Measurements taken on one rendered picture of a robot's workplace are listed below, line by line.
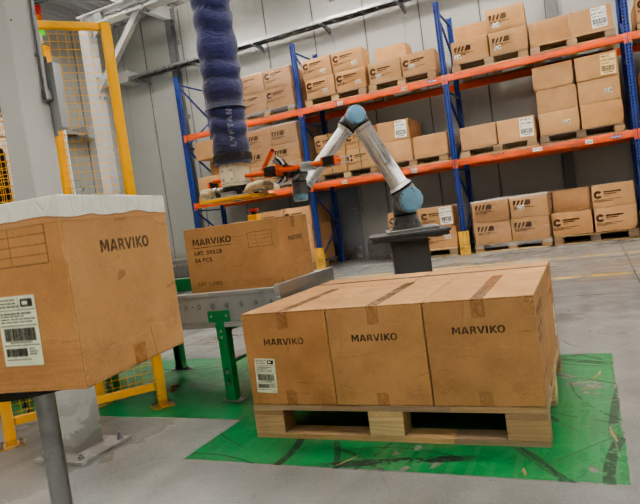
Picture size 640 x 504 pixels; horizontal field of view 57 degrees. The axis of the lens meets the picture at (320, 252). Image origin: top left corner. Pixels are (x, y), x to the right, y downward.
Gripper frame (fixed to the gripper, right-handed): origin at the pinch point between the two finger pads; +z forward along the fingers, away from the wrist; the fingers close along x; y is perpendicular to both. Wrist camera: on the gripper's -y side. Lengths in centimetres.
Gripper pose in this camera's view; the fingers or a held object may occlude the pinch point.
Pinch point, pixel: (277, 170)
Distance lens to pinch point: 330.7
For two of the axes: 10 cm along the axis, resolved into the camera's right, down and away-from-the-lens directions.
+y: -9.1, 1.0, 4.1
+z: -4.0, 1.0, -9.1
